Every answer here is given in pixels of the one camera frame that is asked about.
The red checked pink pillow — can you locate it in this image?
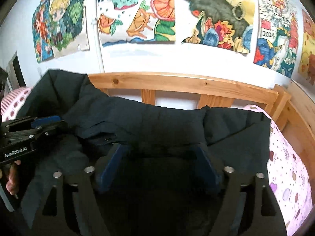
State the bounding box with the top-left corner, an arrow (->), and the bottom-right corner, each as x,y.
1,87 -> 32,122

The red-haired girl drawing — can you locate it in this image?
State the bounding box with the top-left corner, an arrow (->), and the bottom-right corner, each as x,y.
32,0 -> 53,63

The dark doorway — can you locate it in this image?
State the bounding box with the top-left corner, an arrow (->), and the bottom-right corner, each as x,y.
6,52 -> 26,91

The person's left hand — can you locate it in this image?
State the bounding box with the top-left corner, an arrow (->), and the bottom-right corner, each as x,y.
6,160 -> 21,195

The white wall pipe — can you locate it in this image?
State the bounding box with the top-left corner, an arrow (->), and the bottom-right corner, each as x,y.
94,17 -> 106,74

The wooden bed frame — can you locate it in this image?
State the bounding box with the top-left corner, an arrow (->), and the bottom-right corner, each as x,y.
89,73 -> 314,178

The yellow bear chick drawing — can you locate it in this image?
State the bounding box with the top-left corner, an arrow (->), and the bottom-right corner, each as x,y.
298,10 -> 315,86

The blond child drawing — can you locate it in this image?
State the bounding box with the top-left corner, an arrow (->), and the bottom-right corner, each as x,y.
49,0 -> 90,58

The pink patterned bed sheet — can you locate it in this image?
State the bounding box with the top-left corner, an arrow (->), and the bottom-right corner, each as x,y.
240,104 -> 313,236

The dark hill flowers drawing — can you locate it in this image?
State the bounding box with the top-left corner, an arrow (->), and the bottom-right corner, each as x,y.
182,0 -> 255,54

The black padded jacket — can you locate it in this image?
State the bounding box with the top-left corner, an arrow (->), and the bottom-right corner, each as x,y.
18,70 -> 270,235

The orange slices juice drawing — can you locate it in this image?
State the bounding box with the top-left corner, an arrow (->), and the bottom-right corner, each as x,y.
96,0 -> 176,47

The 2024 dragon drawing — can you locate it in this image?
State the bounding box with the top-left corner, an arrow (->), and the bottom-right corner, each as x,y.
254,0 -> 298,78

